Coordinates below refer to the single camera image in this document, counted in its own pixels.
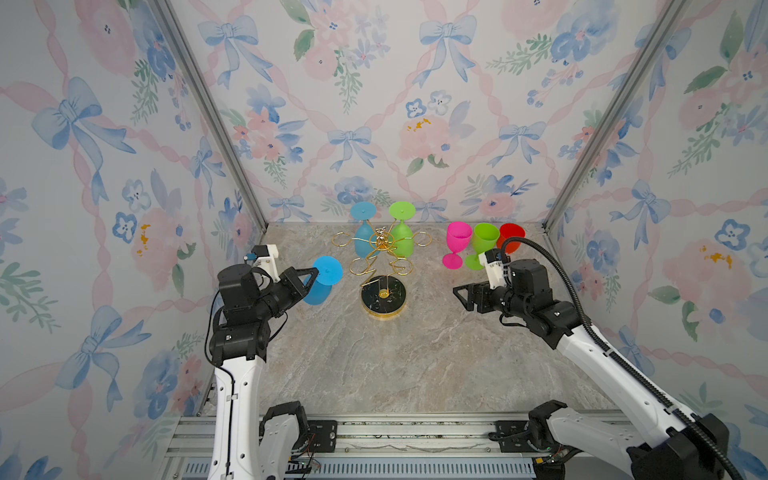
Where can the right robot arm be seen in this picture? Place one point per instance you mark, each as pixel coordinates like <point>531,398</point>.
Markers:
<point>664,439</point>

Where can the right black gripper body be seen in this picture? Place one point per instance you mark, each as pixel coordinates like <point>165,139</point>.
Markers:
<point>490,301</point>

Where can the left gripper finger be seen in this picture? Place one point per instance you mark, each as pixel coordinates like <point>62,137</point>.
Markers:
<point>306,290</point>
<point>304,275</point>

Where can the pink wine glass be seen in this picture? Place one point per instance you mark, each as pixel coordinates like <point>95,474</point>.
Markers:
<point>458,237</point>

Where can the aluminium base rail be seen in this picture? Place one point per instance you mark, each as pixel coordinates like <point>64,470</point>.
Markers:
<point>442,446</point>

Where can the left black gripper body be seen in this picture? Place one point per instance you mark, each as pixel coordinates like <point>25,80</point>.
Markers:
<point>283,294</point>

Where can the red wine glass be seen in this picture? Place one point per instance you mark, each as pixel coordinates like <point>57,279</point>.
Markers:
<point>509,230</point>

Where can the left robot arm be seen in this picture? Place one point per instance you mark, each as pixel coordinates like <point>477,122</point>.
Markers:
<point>246,447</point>

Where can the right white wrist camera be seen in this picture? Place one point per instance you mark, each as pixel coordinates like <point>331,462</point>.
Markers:
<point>493,262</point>

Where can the gold wire glass rack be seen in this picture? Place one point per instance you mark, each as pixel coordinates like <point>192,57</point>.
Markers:
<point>382,292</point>

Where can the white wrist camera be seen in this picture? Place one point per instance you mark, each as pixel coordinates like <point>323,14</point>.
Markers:
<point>493,262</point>
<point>264,257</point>

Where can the green wine glass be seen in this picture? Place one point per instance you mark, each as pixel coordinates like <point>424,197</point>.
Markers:
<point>403,243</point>
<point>484,238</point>

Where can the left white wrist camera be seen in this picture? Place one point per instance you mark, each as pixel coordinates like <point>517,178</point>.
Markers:
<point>264,257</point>

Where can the blue wine glass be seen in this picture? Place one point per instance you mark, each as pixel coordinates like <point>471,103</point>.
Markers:
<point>330,274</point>
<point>363,212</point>

